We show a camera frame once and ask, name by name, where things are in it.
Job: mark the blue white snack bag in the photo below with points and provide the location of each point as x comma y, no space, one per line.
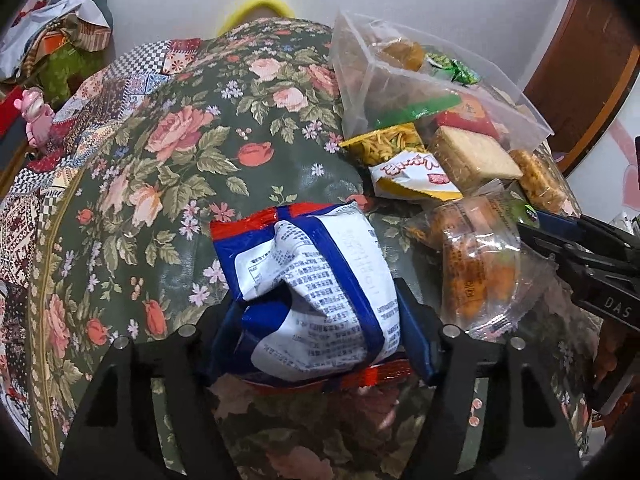
320,290

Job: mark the white yellow snack packet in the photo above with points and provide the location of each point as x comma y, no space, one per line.
415,177

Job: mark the pink rabbit toy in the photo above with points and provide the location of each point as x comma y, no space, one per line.
35,115

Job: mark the red snack packet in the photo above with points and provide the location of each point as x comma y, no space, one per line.
470,120

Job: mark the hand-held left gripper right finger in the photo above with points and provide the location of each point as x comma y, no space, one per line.
417,330

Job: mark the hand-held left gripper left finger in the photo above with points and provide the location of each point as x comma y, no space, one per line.
165,360

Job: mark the orange textured cracker packet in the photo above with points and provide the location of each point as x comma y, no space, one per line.
537,180

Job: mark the floral blanket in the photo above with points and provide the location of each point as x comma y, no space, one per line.
200,135

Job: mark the pile of clothes on chair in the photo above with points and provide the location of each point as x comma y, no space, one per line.
45,25

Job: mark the orange patterned cloth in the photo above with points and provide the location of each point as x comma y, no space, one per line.
75,32

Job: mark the white sliding door pink hearts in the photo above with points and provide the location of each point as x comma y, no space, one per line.
610,175

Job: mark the yellow foam hoop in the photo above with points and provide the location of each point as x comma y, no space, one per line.
257,5

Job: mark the person's right hand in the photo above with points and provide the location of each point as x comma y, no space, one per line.
607,360

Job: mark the cream cracker packet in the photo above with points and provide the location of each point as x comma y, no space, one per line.
472,157

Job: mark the brown wooden door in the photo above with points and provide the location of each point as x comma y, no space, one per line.
585,60

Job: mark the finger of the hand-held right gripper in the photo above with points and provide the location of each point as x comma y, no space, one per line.
545,250
560,225

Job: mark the green snack packet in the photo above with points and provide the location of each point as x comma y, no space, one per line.
452,67

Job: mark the patchwork quilt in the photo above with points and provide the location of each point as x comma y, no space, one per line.
125,80

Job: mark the clear plastic box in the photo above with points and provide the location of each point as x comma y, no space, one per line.
365,60

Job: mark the clear bag of orange snacks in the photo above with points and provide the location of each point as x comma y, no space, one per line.
475,270

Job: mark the green cloth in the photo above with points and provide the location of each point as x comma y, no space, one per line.
70,72

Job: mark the green strip wrapper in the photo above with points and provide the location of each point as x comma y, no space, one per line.
415,110

